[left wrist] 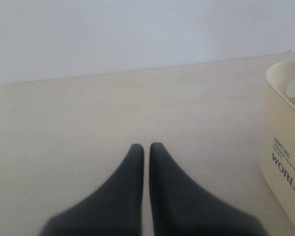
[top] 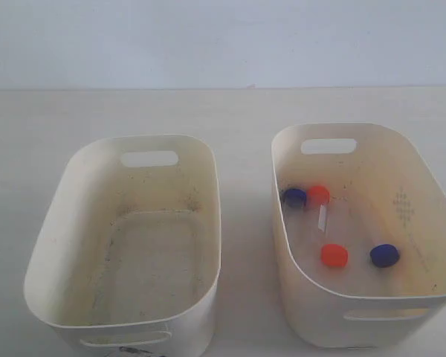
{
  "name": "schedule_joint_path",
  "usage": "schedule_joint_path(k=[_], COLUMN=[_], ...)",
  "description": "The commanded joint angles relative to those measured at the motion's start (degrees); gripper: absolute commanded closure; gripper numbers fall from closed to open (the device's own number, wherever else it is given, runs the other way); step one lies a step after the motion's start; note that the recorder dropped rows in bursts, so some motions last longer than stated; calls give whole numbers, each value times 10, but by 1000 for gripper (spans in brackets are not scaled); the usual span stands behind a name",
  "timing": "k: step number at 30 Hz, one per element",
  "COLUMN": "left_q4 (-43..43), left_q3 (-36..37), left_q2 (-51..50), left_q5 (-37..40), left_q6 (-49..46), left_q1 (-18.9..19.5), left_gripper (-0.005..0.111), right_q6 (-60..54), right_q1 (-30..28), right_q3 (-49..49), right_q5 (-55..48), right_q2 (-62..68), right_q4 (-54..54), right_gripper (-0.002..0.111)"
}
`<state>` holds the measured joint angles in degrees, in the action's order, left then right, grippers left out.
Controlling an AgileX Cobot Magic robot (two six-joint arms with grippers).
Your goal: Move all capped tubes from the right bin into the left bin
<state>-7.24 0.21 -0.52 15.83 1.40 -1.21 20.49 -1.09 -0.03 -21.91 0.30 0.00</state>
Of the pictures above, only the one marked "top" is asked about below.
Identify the clear tube orange cap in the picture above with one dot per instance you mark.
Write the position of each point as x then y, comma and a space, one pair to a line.
317, 196
332, 255

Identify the clear tube blue cap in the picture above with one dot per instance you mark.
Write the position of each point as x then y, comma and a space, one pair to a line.
383, 253
294, 197

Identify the white plastic bin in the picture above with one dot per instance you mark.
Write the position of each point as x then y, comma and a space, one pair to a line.
128, 258
362, 165

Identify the clear tube front blue cap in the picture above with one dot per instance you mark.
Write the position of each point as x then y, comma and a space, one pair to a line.
383, 253

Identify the clear tube front orange cap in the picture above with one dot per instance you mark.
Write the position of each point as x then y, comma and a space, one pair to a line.
332, 255

